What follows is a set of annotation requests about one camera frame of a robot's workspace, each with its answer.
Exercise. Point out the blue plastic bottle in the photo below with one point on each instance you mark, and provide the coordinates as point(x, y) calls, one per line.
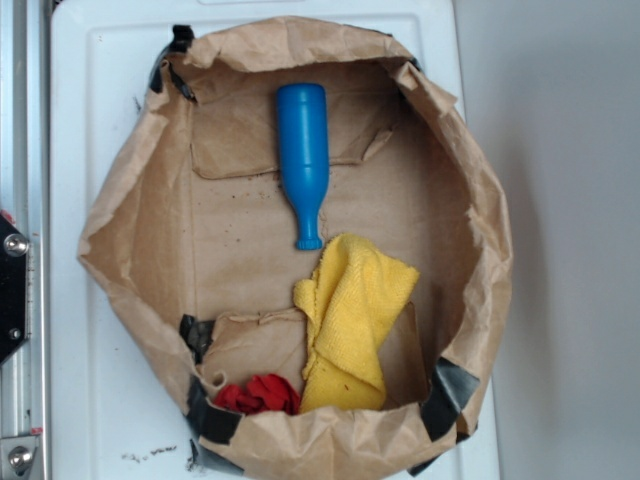
point(304, 156)

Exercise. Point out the yellow microfiber cloth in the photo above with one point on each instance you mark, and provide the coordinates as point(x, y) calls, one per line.
point(351, 301)

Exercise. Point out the red crumpled cloth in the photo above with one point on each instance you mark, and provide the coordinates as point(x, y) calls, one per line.
point(262, 393)

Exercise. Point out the white plastic tray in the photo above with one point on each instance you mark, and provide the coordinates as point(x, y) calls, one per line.
point(110, 416)

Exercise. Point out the black mounting bracket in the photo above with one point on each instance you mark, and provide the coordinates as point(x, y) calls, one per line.
point(13, 288)

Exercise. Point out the aluminium frame rail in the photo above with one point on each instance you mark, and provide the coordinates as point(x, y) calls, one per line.
point(25, 418)

